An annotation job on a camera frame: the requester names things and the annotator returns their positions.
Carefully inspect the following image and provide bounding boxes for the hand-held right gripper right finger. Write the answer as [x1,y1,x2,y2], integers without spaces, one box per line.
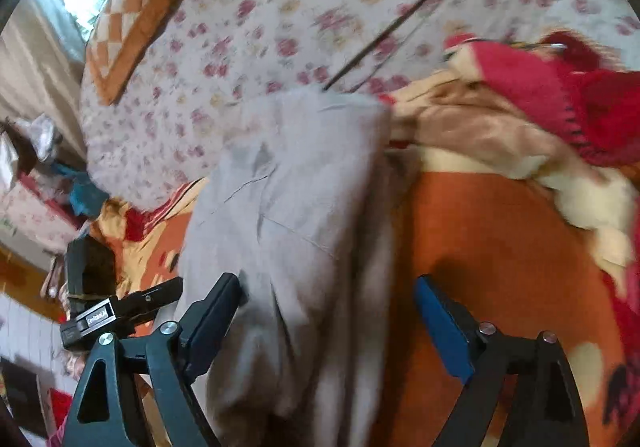
[414,275,588,447]

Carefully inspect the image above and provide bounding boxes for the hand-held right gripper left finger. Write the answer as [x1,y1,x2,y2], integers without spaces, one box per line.
[62,272,249,447]

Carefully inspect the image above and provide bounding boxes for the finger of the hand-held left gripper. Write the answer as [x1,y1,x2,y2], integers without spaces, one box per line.
[117,277,185,322]

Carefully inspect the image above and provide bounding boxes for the beige zip jacket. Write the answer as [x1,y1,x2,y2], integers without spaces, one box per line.
[177,89,417,447]

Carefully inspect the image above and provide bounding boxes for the orange red printed blanket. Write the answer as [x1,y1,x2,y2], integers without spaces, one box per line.
[47,29,640,447]

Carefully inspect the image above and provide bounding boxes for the white plastic bag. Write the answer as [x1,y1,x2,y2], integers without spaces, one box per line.
[14,114,57,164]

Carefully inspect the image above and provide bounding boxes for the beige curtain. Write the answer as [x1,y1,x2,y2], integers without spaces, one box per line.
[0,0,90,158]

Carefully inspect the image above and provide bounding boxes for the orange checkered blanket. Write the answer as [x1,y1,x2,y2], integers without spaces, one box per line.
[85,0,184,106]

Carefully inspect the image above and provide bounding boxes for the floral quilt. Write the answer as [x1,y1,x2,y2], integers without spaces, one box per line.
[80,0,640,214]

